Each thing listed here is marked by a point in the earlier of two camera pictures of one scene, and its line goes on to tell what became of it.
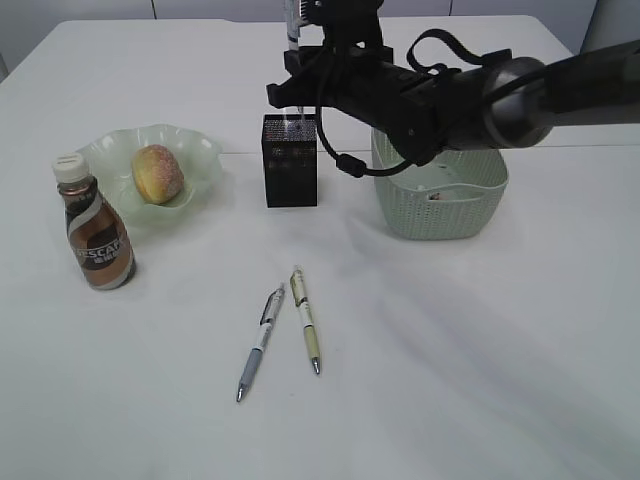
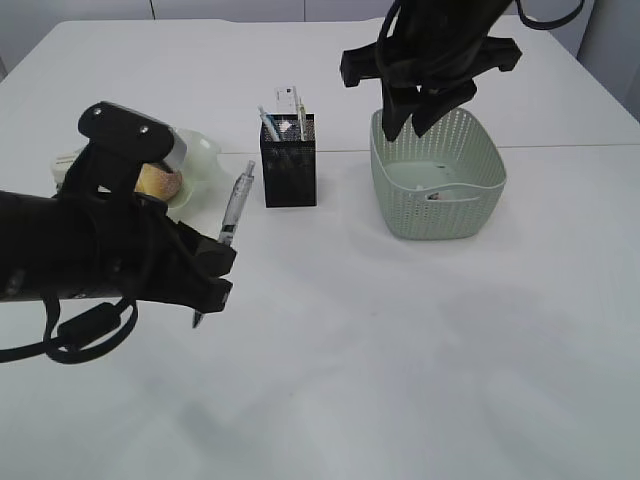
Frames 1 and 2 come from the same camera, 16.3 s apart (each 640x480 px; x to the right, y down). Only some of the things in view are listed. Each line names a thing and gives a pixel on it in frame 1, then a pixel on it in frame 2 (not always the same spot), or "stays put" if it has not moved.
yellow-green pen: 299,292 to 302,115
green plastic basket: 457,195 stays put
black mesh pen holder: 290,160 stays put
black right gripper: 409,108 to 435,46
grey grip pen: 270,313 to 229,223
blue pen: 293,28 to 268,123
